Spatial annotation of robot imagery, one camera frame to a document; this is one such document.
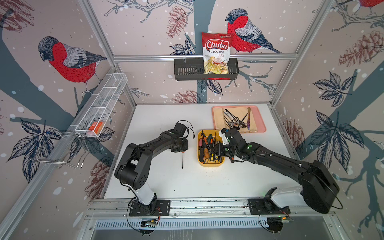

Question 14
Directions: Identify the orange item in shelf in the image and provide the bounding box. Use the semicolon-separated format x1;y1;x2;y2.
88;122;104;134

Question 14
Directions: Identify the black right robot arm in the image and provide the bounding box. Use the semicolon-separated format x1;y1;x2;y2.
213;129;340;214

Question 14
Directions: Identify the yellow plastic storage box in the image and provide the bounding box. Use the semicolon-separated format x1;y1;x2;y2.
198;130;225;167

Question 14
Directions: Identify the Chuba cassava chips bag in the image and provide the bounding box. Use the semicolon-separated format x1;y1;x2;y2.
202;33;232;75

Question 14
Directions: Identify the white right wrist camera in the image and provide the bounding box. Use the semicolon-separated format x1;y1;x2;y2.
219;128;229;138

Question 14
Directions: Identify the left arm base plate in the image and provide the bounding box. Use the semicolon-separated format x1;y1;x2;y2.
129;200;171;217

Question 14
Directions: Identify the white wire mesh shelf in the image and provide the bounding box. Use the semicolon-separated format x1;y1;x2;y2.
75;73;128;138

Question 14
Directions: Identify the black spoon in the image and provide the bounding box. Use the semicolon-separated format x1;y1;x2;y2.
223;109;241;130

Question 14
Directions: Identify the purple handled knife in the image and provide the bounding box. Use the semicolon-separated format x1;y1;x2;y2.
247;107;252;131

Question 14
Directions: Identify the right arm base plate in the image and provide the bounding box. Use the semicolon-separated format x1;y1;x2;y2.
247;198;291;215

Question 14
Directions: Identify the pink plastic tray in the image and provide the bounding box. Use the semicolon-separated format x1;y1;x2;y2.
211;104;267;134

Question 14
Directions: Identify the beige cloth on tray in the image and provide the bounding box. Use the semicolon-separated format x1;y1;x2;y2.
214;106;258;133

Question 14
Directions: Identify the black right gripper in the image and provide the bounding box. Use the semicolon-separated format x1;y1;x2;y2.
209;143;239;157

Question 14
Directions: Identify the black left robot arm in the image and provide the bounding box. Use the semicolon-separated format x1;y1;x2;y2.
114;120;195;207

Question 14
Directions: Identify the black wire wall basket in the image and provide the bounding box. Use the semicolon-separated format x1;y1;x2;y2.
174;59;239;81

